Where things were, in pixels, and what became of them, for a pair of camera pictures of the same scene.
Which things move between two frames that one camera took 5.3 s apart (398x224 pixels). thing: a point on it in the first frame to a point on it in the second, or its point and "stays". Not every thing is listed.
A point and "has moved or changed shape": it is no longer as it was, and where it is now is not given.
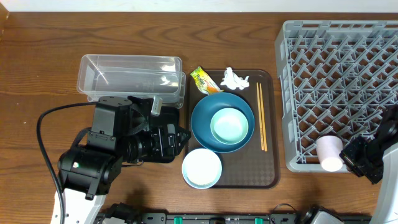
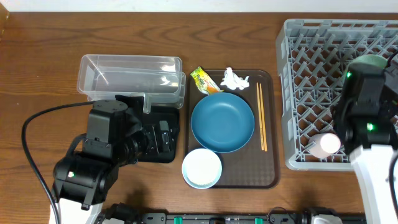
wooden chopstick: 263,117 stays
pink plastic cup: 329,148 has moved or changed shape
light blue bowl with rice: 201,168 stays
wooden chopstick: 260,117 stays
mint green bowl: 229,126 to 368,62
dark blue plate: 203,113 stays
